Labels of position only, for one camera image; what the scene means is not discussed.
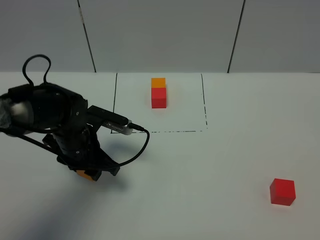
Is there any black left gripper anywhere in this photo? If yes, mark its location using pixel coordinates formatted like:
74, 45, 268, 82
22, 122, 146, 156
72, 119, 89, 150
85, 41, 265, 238
42, 124, 120, 181

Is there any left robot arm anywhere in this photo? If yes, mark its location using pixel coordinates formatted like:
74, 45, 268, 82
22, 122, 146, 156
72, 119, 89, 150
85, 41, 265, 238
0, 84, 120, 181

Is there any red template block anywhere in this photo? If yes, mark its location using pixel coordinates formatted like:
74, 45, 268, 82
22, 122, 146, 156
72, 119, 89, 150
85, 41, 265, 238
151, 87, 167, 109

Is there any orange template block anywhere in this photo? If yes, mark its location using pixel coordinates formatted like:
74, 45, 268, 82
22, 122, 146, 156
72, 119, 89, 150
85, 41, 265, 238
151, 77, 166, 88

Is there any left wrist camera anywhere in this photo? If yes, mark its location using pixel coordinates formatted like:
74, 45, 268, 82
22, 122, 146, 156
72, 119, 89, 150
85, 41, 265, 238
87, 105, 133, 135

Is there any black left camera cable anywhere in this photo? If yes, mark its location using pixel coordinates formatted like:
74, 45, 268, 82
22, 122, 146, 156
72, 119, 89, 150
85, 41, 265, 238
21, 54, 151, 169

